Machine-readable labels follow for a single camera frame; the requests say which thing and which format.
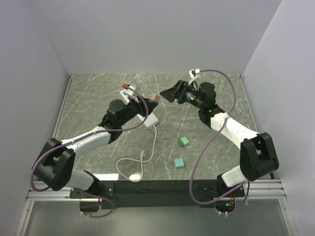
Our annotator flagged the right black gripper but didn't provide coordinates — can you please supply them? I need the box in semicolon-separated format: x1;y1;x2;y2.
159;81;204;110

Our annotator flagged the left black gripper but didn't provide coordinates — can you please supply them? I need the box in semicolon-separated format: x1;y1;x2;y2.
119;95;158;126

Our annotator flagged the pink charger plug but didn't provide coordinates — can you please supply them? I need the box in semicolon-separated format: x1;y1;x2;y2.
149;93;160;103

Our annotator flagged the white power strip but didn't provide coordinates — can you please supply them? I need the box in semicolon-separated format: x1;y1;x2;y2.
120;89;159;129

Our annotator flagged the green charger plug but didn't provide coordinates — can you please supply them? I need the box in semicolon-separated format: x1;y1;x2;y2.
178;137;189;148

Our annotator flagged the teal charger plug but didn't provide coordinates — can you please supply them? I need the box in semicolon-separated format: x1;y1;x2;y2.
172;158;185;169

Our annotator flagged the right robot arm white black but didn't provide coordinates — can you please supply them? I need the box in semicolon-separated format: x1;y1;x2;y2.
160;80;279;196

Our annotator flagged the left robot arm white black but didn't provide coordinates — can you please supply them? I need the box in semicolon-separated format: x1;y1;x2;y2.
31;93;159;198

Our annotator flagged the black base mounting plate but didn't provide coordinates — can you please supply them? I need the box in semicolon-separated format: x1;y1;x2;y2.
68;179;247;212

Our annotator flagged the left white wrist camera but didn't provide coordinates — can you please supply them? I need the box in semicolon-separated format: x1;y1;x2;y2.
121;83;139;101

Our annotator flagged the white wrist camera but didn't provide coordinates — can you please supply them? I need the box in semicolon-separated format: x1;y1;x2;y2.
189;69;201;79
121;83;139;101

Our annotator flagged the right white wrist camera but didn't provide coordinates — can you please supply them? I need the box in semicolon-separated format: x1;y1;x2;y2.
189;69;201;79

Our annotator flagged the white power cord with plug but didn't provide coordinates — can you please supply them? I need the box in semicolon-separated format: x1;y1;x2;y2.
116;124;158;183

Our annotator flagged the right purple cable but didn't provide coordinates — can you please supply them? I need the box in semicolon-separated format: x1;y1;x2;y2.
189;68;251;213

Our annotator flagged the purple cable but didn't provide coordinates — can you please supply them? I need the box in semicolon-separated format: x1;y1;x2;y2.
189;68;251;213
29;88;150;192

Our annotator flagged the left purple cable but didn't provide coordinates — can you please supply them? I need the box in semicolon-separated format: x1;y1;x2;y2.
29;88;150;192

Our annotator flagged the aluminium rail frame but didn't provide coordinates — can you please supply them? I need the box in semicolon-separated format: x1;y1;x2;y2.
14;73;287;236

